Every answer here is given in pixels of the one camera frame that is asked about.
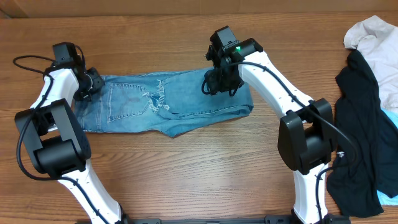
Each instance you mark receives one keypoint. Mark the light blue cloth piece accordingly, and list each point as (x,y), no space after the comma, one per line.
(387,159)

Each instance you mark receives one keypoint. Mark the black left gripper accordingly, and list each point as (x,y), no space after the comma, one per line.
(97,84)

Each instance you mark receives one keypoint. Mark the white beige garment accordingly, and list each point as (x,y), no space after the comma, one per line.
(377,42)

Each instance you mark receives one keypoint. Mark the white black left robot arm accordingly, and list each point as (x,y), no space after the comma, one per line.
(52,146)

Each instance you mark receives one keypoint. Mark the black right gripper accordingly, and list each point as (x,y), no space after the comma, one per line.
(215,87)

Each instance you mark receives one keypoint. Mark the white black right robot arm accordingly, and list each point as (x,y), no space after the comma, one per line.
(306,137)

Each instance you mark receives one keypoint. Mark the brown cardboard back panel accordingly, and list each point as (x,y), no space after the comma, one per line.
(85,8)

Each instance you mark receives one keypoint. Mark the light blue denim jeans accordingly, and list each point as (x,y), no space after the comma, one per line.
(169,102)

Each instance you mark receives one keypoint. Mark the black garment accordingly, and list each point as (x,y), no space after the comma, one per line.
(357,115)

